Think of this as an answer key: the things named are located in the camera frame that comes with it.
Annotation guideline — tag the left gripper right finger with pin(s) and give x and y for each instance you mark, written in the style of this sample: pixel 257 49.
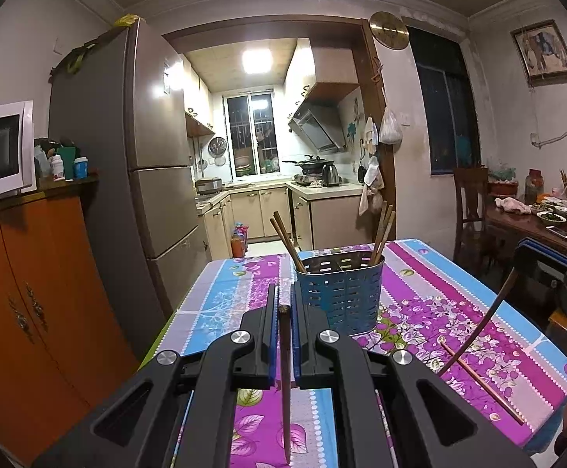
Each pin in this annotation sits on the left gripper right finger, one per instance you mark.
pixel 391 410

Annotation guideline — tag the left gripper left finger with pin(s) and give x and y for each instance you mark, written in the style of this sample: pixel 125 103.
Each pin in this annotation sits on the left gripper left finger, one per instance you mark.
pixel 177 411

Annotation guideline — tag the wooden chopstick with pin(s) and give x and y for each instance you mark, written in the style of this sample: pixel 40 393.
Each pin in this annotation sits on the wooden chopstick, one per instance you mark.
pixel 380 231
pixel 502 296
pixel 278 217
pixel 285 344
pixel 288 246
pixel 497 397
pixel 388 228

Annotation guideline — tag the kitchen counter cabinets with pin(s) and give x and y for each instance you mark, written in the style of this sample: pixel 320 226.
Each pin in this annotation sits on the kitchen counter cabinets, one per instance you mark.
pixel 315 217

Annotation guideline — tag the kitchen window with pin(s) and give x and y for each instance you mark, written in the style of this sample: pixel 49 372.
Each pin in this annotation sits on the kitchen window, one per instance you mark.
pixel 252 133

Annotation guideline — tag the dark wooden dining table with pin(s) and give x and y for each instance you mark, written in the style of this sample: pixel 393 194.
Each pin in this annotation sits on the dark wooden dining table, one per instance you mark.
pixel 512 227

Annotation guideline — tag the wooden chair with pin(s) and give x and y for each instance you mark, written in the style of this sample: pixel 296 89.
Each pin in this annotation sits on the wooden chair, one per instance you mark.
pixel 471 222

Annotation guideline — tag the blue perforated utensil holder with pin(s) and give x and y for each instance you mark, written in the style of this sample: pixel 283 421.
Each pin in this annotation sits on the blue perforated utensil holder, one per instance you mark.
pixel 346 287

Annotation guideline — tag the orange wooden cabinet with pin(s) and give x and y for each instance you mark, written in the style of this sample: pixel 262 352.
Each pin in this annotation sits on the orange wooden cabinet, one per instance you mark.
pixel 62 351

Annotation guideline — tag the orange bottle on floor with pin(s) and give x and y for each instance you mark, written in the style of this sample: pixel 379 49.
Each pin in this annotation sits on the orange bottle on floor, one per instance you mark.
pixel 238 242

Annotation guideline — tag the framed elephant picture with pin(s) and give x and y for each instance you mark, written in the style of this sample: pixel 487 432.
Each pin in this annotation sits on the framed elephant picture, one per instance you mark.
pixel 543 52

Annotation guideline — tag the white plastic bag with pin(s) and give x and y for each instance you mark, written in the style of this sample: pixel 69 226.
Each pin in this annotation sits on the white plastic bag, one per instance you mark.
pixel 390 133

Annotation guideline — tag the electric kettle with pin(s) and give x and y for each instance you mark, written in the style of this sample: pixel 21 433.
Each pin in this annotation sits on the electric kettle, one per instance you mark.
pixel 330 176

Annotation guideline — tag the black wok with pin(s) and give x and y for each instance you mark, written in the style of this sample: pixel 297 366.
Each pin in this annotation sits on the black wok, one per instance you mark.
pixel 311 165

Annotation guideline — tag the blue lidded jar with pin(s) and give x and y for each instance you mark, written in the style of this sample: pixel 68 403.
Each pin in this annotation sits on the blue lidded jar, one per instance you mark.
pixel 80 168

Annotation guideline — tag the white pill bottle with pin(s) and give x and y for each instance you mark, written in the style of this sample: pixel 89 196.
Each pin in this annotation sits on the white pill bottle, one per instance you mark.
pixel 57 168

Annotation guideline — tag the range hood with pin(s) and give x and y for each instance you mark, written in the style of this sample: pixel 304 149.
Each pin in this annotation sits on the range hood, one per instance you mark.
pixel 321 125

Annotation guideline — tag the white microwave oven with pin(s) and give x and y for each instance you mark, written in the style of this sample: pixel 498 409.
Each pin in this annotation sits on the white microwave oven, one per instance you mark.
pixel 17 164

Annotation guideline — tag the grey refrigerator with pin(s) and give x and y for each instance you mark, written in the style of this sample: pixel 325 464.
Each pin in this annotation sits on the grey refrigerator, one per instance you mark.
pixel 118 99

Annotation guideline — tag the ceiling light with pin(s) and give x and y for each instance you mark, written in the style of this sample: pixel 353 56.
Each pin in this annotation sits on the ceiling light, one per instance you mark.
pixel 257 61

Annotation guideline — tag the round brass wall clock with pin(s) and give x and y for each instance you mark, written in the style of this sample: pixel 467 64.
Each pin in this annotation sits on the round brass wall clock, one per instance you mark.
pixel 389 30

